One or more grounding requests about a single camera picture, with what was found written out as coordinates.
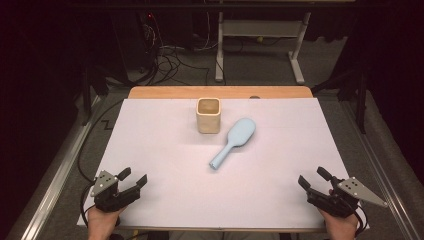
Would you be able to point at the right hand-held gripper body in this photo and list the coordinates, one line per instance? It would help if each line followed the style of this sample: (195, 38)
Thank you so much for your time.
(343, 200)

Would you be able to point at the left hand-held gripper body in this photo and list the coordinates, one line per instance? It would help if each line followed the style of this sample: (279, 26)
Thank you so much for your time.
(106, 198)

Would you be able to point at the light blue hairbrush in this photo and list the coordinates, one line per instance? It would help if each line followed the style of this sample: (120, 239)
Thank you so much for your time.
(240, 131)

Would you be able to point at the person's left hand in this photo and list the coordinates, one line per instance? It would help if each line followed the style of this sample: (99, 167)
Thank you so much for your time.
(101, 225)

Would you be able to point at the person's right hand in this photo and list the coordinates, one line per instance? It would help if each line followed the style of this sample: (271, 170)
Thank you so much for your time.
(340, 228)

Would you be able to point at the white table sheet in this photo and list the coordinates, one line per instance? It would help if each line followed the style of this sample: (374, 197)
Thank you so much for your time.
(166, 166)

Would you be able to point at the black metal stand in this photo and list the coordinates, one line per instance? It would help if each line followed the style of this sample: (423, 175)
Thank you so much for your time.
(88, 90)
(360, 96)

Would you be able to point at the beige square cup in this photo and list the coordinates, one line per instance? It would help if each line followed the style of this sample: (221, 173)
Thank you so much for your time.
(208, 123)

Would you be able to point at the wooden table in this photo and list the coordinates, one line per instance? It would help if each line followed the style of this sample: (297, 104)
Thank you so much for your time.
(220, 92)

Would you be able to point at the aluminium floor rail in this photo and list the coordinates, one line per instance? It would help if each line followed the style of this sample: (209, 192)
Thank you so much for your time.
(383, 166)
(60, 173)

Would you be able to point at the white metal desk frame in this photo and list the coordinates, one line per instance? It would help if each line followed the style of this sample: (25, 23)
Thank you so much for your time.
(263, 28)

